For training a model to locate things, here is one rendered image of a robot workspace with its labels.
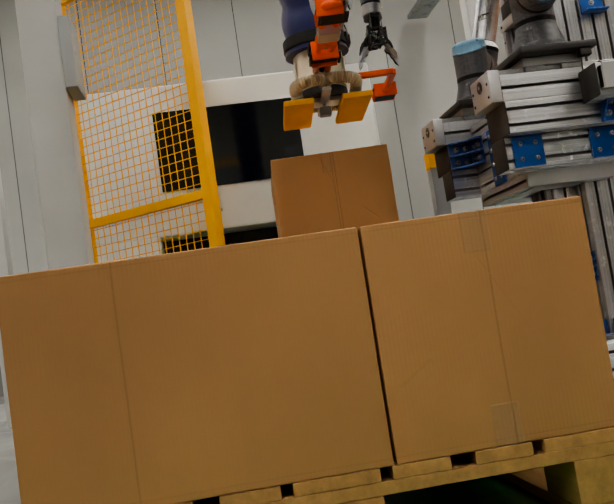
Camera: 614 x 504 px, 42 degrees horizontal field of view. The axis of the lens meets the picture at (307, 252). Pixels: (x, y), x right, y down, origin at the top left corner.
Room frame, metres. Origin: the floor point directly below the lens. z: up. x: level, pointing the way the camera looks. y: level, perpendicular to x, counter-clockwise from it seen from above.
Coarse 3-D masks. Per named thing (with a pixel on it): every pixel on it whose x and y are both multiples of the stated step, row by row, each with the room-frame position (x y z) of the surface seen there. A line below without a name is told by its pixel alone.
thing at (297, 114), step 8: (288, 104) 2.53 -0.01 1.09; (296, 104) 2.53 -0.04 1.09; (304, 104) 2.53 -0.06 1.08; (312, 104) 2.55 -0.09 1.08; (288, 112) 2.60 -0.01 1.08; (296, 112) 2.62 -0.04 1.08; (304, 112) 2.64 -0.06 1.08; (312, 112) 2.65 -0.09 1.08; (288, 120) 2.71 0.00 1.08; (296, 120) 2.73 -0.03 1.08; (304, 120) 2.75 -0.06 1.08; (288, 128) 2.83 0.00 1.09; (296, 128) 2.85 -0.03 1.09
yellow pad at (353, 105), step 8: (344, 96) 2.54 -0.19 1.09; (352, 96) 2.54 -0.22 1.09; (360, 96) 2.54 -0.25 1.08; (368, 96) 2.55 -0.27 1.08; (344, 104) 2.61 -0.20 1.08; (352, 104) 2.62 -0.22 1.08; (360, 104) 2.64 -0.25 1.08; (368, 104) 2.66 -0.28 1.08; (344, 112) 2.72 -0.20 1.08; (352, 112) 2.73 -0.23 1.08; (360, 112) 2.75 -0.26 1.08; (336, 120) 2.83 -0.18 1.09; (344, 120) 2.83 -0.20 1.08; (352, 120) 2.85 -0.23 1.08; (360, 120) 2.87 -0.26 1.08
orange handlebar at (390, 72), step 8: (328, 0) 2.05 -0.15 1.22; (336, 0) 2.05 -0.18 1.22; (328, 8) 2.05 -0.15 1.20; (320, 48) 2.35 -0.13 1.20; (328, 48) 2.36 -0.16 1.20; (328, 72) 2.62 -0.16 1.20; (360, 72) 2.74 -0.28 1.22; (368, 72) 2.74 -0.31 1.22; (376, 72) 2.74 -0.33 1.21; (384, 72) 2.74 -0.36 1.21; (392, 72) 2.75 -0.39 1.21; (392, 80) 2.83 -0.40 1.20; (384, 88) 2.93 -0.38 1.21
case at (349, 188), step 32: (288, 160) 2.67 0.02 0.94; (320, 160) 2.68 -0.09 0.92; (352, 160) 2.68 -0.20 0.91; (384, 160) 2.69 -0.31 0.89; (288, 192) 2.67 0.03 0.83; (320, 192) 2.68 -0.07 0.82; (352, 192) 2.68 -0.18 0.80; (384, 192) 2.69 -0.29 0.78; (288, 224) 2.67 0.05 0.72; (320, 224) 2.68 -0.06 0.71; (352, 224) 2.68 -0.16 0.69
